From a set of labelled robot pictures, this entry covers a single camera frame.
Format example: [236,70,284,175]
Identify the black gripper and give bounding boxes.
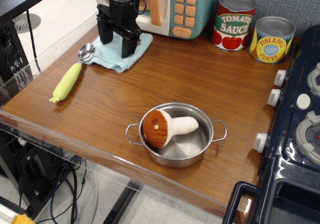
[97,0,142,59]

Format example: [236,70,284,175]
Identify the light blue cloth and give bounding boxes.
[84,33,153,73]

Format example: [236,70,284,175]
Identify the green handled metal spoon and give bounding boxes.
[49,43,96,103]

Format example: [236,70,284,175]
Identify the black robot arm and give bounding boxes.
[97,0,142,59]

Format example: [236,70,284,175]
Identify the teal toy microwave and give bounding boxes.
[96,0,217,40]

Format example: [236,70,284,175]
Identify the plush brown mushroom toy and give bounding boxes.
[142,109,199,149]

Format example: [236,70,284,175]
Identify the black desk at left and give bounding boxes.
[0,0,42,84]

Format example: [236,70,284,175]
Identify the tomato sauce can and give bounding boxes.
[212,0,257,51]

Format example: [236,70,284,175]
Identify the stainless steel pot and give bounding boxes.
[137,102,216,168]

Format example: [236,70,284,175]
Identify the pineapple slices can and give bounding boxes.
[249,16,296,64]

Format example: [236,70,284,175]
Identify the white stove knob middle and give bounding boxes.
[267,89,281,108]

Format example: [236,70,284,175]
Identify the white stove knob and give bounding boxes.
[253,133,268,154]
[274,70,287,88]
[267,89,281,108]

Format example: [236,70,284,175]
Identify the white stove knob upper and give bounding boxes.
[274,70,287,88]

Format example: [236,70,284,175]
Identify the white stove knob lower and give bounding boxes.
[253,133,268,154]

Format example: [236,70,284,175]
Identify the dark blue toy stove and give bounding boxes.
[223,25,320,224]

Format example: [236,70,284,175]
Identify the black cable under table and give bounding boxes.
[34,156,88,224]

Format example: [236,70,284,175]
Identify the blue cable under table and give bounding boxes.
[50,154,79,224]

